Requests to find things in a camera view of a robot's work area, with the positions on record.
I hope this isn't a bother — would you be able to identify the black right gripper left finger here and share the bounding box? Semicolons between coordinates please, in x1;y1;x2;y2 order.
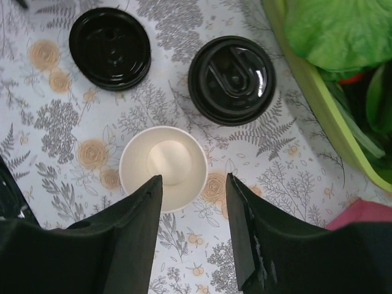
1;176;162;293

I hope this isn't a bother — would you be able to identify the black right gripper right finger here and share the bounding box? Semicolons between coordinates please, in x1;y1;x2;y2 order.
226;174;391;293

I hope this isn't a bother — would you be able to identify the brown paper cup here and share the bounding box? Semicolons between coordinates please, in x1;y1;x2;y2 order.
119;126;208;213

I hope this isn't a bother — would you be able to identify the black plastic cup lid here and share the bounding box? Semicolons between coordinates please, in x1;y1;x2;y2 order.
188;36;276;126

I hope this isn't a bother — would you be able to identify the pink paper cake bag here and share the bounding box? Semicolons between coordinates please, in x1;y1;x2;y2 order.
326;199;392;230

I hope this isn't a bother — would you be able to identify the floral table mat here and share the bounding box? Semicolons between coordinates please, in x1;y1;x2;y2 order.
1;1;391;293

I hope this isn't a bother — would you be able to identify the red pepper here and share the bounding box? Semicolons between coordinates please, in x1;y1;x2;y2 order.
339;73;365;85

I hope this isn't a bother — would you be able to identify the stack of black lids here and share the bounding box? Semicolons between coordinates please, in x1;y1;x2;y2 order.
69;7;151;91

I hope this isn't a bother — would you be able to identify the bok choy front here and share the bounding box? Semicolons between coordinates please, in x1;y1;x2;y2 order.
284;1;391;72

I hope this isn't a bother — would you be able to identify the green plastic vegetable tray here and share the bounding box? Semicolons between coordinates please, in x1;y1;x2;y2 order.
263;1;391;192

